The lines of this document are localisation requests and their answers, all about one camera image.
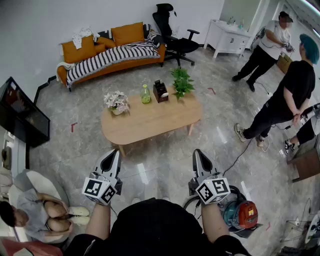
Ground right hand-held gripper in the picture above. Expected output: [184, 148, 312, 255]
[187, 149, 231, 205]

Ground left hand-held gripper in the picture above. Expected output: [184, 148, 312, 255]
[81, 149, 123, 206]

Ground brown wooden organizer box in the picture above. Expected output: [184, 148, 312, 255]
[152, 79, 170, 104]

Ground person's left forearm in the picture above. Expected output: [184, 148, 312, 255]
[84, 201, 112, 241]

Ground person's right forearm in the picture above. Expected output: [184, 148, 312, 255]
[200, 199, 231, 244]

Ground cardboard box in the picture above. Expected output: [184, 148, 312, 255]
[276, 53, 293, 75]

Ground teal and orange vacuum cleaner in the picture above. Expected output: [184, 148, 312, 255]
[183, 185, 260, 231]

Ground white grey bean bag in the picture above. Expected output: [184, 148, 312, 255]
[7, 169, 71, 245]

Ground oval wooden coffee table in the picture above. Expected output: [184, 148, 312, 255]
[100, 86, 203, 158]

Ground pink flowers in pot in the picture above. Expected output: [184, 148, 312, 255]
[103, 90, 130, 116]

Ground person's black clothing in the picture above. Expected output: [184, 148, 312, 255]
[63, 197, 251, 256]

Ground green drink bottle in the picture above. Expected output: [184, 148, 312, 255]
[139, 84, 152, 105]

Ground green leafy potted plant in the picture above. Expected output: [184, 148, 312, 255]
[169, 67, 195, 101]

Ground orange sofa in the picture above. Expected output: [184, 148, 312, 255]
[56, 21, 167, 92]

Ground black television on stand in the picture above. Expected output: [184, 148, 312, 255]
[0, 76, 51, 170]

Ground black white striped blanket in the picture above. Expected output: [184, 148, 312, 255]
[65, 41, 161, 88]

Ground cream knit throw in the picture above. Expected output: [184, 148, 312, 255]
[55, 61, 76, 82]

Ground pink bean bag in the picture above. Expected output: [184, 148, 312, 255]
[0, 238, 63, 256]

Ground large orange cushion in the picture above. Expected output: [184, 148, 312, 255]
[61, 34, 98, 65]
[111, 21, 145, 47]

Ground small orange cushion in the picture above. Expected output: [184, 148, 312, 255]
[96, 36, 117, 50]

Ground black office chair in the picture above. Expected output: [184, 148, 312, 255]
[152, 3, 201, 68]

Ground white cabinet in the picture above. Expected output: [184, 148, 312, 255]
[203, 19, 252, 60]

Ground black white patterned cushion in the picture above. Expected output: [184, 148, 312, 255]
[143, 23, 165, 48]
[97, 29, 115, 41]

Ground white spotted cloth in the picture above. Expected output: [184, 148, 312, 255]
[71, 27, 101, 50]

